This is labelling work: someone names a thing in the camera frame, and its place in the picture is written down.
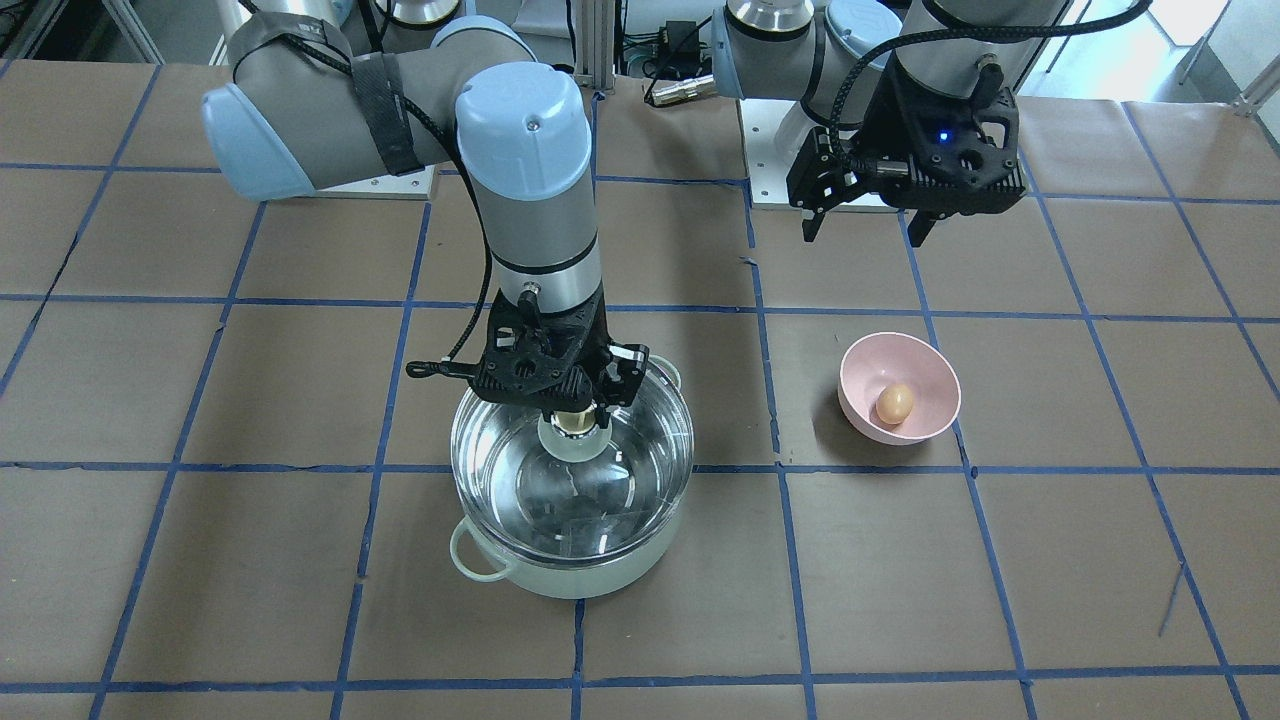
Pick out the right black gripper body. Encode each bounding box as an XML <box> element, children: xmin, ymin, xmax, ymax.
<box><xmin>576</xmin><ymin>295</ymin><xmax>652</xmax><ymax>407</ymax></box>

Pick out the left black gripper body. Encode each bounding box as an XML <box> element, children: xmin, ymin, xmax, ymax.
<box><xmin>788</xmin><ymin>128</ymin><xmax>901</xmax><ymax>211</ymax></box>

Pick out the glass pot lid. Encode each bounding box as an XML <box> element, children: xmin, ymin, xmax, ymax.
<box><xmin>451</xmin><ymin>369</ymin><xmax>694</xmax><ymax>565</ymax></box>

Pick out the brown egg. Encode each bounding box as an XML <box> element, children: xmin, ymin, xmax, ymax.
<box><xmin>874</xmin><ymin>383</ymin><xmax>916</xmax><ymax>427</ymax></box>

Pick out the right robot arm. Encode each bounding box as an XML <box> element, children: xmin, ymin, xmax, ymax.
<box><xmin>201</xmin><ymin>6</ymin><xmax>649</xmax><ymax>434</ymax></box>

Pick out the pink bowl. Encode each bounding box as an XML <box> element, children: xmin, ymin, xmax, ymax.
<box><xmin>837</xmin><ymin>332</ymin><xmax>963</xmax><ymax>446</ymax></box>

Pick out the black power adapter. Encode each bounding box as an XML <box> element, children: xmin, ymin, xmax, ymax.
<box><xmin>655</xmin><ymin>20</ymin><xmax>701</xmax><ymax>77</ymax></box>

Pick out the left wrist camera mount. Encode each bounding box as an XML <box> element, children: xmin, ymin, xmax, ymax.
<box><xmin>856</xmin><ymin>58</ymin><xmax>1027</xmax><ymax>215</ymax></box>

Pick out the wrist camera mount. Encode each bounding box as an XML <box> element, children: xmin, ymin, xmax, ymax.
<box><xmin>856</xmin><ymin>58</ymin><xmax>1027</xmax><ymax>215</ymax></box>
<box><xmin>404</xmin><ymin>283</ymin><xmax>608</xmax><ymax>413</ymax></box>

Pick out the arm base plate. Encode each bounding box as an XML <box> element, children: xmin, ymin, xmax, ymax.
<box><xmin>739</xmin><ymin>95</ymin><xmax>901</xmax><ymax>211</ymax></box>
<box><xmin>314</xmin><ymin>165</ymin><xmax>438</xmax><ymax>201</ymax></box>

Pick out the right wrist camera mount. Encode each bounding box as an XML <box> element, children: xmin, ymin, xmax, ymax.
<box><xmin>404</xmin><ymin>283</ymin><xmax>608</xmax><ymax>413</ymax></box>

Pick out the aluminium frame post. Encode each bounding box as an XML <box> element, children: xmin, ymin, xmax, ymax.
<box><xmin>564</xmin><ymin>1</ymin><xmax>623</xmax><ymax>95</ymax></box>

